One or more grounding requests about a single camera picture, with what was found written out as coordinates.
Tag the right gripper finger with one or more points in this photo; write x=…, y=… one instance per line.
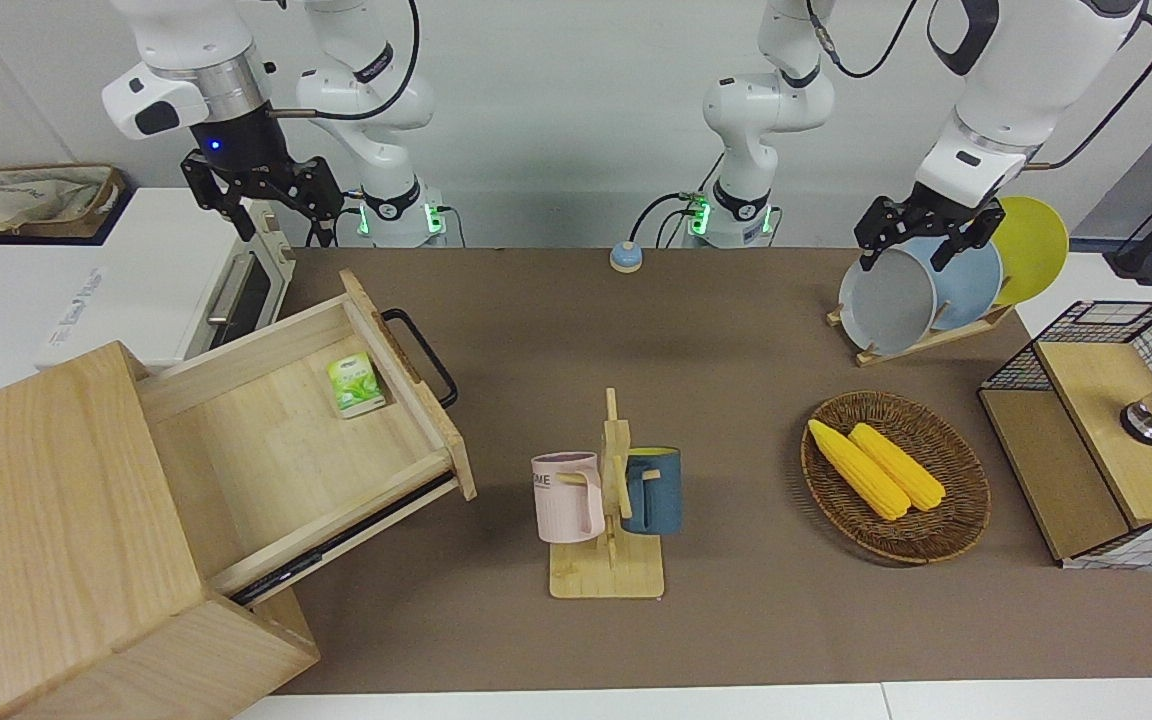
x=241, y=220
x=326, y=205

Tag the light wooden cabinet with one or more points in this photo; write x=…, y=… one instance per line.
x=36, y=520

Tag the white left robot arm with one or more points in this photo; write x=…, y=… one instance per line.
x=1026, y=90

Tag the light blue plate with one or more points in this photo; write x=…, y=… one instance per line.
x=966, y=285

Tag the beige bag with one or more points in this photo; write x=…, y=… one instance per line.
x=36, y=200

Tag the brown table mat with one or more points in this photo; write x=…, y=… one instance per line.
x=716, y=380

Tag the yellow corn cob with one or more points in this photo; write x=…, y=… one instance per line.
x=901, y=467
x=851, y=464

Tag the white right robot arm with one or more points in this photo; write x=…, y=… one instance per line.
x=186, y=40

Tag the wooden drawer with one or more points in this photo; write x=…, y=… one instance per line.
x=256, y=460

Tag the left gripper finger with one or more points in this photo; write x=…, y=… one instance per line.
x=942, y=252
x=870, y=255

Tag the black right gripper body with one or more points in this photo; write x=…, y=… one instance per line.
x=236, y=150

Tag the yellow plate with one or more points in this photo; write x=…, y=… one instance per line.
x=1031, y=250

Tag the wooden mug stand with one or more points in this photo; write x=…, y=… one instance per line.
x=606, y=575

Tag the pink mug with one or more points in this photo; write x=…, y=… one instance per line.
x=566, y=500

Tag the small blue wooden bell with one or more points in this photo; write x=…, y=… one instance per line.
x=626, y=258

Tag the blue mug yellow inside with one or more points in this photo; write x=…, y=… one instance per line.
x=661, y=500

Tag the wooden plate rack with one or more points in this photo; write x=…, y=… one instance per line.
x=871, y=352

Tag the green tea packet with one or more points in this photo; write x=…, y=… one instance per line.
x=356, y=385

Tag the white toaster oven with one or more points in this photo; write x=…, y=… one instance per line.
x=166, y=270

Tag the brown wicker basket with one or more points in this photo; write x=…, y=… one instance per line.
x=896, y=540

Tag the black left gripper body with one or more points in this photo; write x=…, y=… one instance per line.
x=921, y=215

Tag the grey plate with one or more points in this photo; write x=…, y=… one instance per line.
x=886, y=305

